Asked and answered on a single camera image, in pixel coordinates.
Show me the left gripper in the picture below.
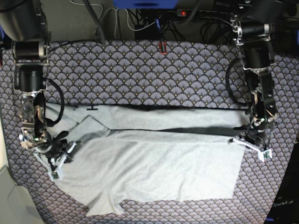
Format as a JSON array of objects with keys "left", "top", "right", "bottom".
[{"left": 233, "top": 123, "right": 271, "bottom": 149}]

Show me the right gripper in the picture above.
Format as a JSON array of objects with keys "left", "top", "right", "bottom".
[{"left": 40, "top": 131, "right": 73, "bottom": 163}]

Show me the light grey T-shirt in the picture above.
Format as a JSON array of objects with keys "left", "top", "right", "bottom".
[{"left": 32, "top": 102, "right": 252, "bottom": 217}]

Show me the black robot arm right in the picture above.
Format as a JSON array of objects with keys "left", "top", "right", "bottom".
[{"left": 0, "top": 0, "right": 72, "bottom": 165}]

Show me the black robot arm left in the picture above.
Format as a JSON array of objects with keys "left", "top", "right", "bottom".
[{"left": 225, "top": 0, "right": 288, "bottom": 153}]

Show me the black OpenArm base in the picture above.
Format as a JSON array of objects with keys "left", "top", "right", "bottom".
[{"left": 265, "top": 143, "right": 299, "bottom": 224}]

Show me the fan-patterned purple tablecloth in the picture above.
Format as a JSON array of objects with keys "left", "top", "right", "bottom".
[{"left": 0, "top": 41, "right": 299, "bottom": 224}]

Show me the red and black table clamp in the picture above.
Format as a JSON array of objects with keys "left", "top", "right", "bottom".
[{"left": 159, "top": 42, "right": 167, "bottom": 55}]

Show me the black power strip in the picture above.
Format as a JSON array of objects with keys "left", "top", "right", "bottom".
[{"left": 163, "top": 8, "right": 229, "bottom": 20}]

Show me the black box under table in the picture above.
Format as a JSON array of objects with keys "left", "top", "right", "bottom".
[{"left": 135, "top": 24, "right": 160, "bottom": 40}]

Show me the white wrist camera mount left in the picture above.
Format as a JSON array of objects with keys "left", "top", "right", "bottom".
[{"left": 228, "top": 136, "right": 273, "bottom": 162}]

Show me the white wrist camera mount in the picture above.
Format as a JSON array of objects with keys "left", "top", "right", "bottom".
[
  {"left": 48, "top": 141, "right": 81, "bottom": 181},
  {"left": 228, "top": 136, "right": 273, "bottom": 162}
]

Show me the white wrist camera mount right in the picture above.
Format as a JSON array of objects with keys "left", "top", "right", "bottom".
[{"left": 48, "top": 141, "right": 81, "bottom": 181}]

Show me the white cable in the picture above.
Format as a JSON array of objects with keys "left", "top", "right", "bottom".
[{"left": 70, "top": 0, "right": 157, "bottom": 37}]

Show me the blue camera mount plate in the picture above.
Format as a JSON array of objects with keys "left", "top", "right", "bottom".
[{"left": 113, "top": 0, "right": 178, "bottom": 9}]

